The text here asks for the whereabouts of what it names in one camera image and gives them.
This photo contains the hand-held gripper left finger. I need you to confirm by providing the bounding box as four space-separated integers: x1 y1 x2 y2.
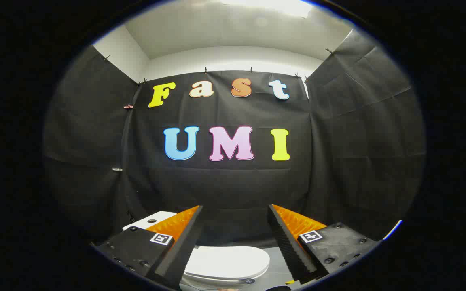
91 205 204 291

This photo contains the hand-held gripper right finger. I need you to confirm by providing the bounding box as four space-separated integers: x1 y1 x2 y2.
267 204 381 285

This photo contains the white toilet lid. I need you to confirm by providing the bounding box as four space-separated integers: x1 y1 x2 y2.
182 245 271 282

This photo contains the white toilet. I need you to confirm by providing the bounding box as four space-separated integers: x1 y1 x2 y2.
123 211 272 289

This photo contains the black backdrop cloth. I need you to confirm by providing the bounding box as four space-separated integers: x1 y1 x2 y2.
43 30 426 248

